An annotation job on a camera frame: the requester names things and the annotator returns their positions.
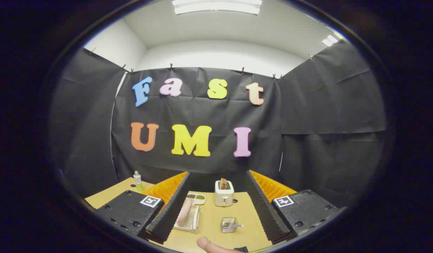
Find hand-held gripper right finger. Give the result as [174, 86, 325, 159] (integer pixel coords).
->
[245, 170, 339, 245]

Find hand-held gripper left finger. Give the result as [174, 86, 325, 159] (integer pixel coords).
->
[95, 171, 191, 245]

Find pink plate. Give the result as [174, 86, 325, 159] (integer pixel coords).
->
[176, 199, 193, 227]

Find white wire dish rack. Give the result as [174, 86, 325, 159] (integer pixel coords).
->
[173, 205, 202, 234]

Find clear mesh basket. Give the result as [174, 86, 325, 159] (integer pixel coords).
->
[221, 217, 238, 233]

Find white divided seasoning tray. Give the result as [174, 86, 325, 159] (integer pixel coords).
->
[186, 193, 206, 206]

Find green liquid bottle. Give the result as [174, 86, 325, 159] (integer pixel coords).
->
[133, 170, 145, 192]

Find white toaster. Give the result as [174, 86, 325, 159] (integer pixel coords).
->
[215, 180, 234, 207]

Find black backdrop cloth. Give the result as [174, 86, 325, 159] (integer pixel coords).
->
[49, 40, 387, 211]

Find small ceiling light panel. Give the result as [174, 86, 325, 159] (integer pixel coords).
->
[321, 34, 338, 47]

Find large ceiling light panel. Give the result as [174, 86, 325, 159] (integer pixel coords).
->
[172, 0, 263, 15]

